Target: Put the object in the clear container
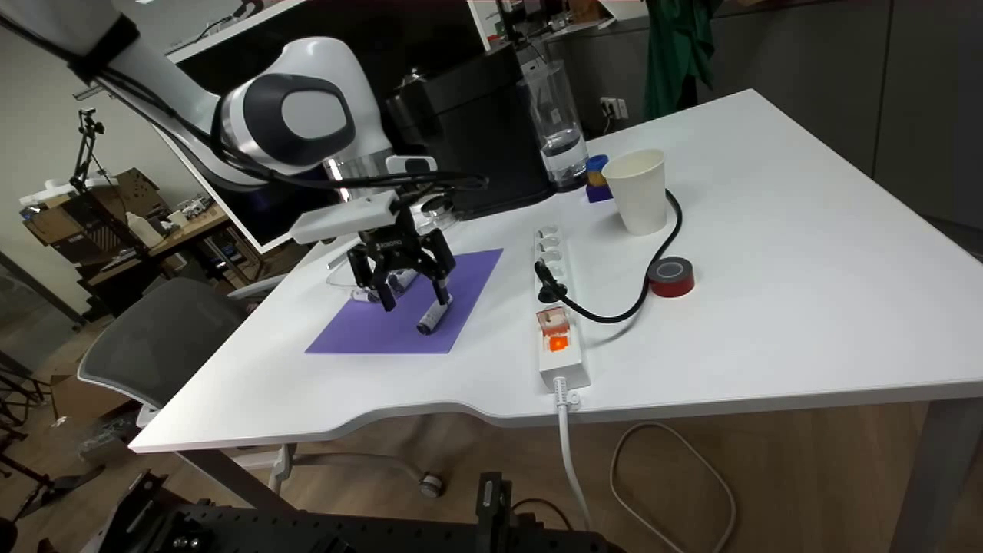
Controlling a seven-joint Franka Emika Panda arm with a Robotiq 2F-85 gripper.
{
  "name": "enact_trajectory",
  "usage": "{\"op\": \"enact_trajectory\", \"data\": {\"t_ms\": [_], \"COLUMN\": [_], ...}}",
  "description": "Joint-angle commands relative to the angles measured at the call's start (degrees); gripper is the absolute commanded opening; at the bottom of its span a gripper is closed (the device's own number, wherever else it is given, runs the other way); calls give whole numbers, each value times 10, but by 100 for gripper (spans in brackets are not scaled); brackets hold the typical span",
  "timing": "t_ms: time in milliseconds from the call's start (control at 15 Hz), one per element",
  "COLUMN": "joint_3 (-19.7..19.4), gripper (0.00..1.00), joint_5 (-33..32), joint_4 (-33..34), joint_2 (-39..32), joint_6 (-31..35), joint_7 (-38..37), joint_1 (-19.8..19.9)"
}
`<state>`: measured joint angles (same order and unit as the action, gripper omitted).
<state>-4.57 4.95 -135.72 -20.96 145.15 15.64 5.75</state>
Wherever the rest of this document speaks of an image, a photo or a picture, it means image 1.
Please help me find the black coffee machine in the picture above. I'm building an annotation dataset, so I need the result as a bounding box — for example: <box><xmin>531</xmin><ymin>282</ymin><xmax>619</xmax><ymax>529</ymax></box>
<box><xmin>386</xmin><ymin>42</ymin><xmax>555</xmax><ymax>221</ymax></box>

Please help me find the white paper cup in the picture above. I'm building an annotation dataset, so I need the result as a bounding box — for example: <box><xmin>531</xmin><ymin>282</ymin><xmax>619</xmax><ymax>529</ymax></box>
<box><xmin>601</xmin><ymin>148</ymin><xmax>668</xmax><ymax>237</ymax></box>

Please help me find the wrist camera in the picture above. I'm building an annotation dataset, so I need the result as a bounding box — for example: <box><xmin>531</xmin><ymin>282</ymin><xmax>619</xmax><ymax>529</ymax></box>
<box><xmin>290</xmin><ymin>191</ymin><xmax>399</xmax><ymax>246</ymax></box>

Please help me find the cluttered wooden desk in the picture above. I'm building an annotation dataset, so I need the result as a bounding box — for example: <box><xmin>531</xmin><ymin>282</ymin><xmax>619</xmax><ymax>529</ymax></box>
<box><xmin>19</xmin><ymin>167</ymin><xmax>266</xmax><ymax>317</ymax></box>

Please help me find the green garment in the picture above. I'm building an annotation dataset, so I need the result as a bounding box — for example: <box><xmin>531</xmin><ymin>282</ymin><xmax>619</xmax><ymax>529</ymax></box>
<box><xmin>643</xmin><ymin>0</ymin><xmax>724</xmax><ymax>121</ymax></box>

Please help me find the grey office chair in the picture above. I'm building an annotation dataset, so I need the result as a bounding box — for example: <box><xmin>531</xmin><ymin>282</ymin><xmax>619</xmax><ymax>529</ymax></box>
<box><xmin>77</xmin><ymin>275</ymin><xmax>447</xmax><ymax>500</ymax></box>

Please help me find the red tape roll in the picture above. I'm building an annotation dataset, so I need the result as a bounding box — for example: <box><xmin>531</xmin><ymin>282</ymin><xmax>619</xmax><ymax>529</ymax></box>
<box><xmin>646</xmin><ymin>256</ymin><xmax>697</xmax><ymax>299</ymax></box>

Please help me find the camera on tripod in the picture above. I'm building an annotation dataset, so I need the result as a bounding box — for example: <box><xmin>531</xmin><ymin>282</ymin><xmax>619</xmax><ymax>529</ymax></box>
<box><xmin>68</xmin><ymin>108</ymin><xmax>110</xmax><ymax>194</ymax></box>

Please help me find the white cable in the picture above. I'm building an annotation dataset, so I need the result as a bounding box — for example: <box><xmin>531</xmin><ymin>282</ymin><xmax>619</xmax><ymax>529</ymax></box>
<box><xmin>553</xmin><ymin>376</ymin><xmax>739</xmax><ymax>553</ymax></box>

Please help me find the white power strip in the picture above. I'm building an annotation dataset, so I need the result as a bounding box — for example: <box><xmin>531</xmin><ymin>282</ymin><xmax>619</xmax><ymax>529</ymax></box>
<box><xmin>531</xmin><ymin>224</ymin><xmax>591</xmax><ymax>393</ymax></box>

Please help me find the black cable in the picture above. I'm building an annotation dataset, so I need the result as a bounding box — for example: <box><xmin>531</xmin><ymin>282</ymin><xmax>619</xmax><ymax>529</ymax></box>
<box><xmin>535</xmin><ymin>187</ymin><xmax>685</xmax><ymax>325</ymax></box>

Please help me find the purple paper sheet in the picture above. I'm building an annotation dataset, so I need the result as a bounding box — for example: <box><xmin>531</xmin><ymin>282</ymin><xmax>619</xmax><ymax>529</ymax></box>
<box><xmin>305</xmin><ymin>247</ymin><xmax>505</xmax><ymax>356</ymax></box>

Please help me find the stand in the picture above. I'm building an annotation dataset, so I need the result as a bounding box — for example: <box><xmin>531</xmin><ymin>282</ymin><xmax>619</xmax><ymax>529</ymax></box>
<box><xmin>0</xmin><ymin>349</ymin><xmax>107</xmax><ymax>525</ymax></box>

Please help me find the large white-framed screen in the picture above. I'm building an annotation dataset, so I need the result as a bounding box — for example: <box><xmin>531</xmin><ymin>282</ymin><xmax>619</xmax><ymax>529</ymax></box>
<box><xmin>74</xmin><ymin>0</ymin><xmax>496</xmax><ymax>255</ymax></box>

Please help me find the clear water tank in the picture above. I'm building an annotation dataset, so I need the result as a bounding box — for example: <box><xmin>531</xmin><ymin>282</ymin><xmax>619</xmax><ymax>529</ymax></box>
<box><xmin>521</xmin><ymin>60</ymin><xmax>590</xmax><ymax>190</ymax></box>

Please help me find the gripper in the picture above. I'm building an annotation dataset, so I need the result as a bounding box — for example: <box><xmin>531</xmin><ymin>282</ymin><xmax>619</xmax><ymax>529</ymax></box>
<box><xmin>347</xmin><ymin>222</ymin><xmax>456</xmax><ymax>313</ymax></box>

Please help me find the small white tube dark cap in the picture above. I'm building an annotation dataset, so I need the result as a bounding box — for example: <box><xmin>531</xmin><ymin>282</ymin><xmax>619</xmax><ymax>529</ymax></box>
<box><xmin>416</xmin><ymin>298</ymin><xmax>453</xmax><ymax>337</ymax></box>

